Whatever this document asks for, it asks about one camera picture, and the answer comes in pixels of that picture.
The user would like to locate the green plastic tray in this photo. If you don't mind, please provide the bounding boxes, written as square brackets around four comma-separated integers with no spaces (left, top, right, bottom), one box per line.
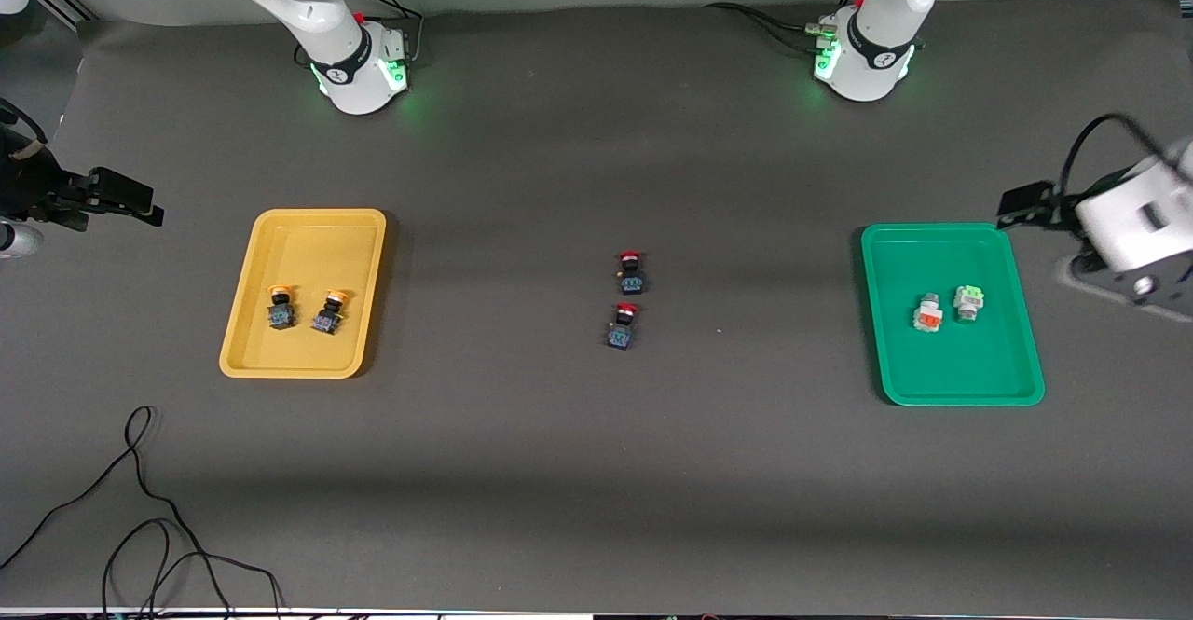
[860,222,1046,407]

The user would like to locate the yellow plastic tray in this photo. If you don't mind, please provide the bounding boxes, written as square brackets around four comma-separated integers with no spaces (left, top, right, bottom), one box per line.
[219,208,388,380]

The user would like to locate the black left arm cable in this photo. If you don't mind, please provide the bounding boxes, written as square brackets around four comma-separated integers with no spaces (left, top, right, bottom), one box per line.
[1058,114,1166,201]

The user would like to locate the black loose cable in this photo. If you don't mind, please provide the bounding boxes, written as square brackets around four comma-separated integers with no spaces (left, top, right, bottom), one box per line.
[0,406,234,620]
[101,517,285,620]

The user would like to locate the black left base cable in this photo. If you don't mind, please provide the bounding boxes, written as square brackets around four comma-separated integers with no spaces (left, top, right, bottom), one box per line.
[704,2,835,54]

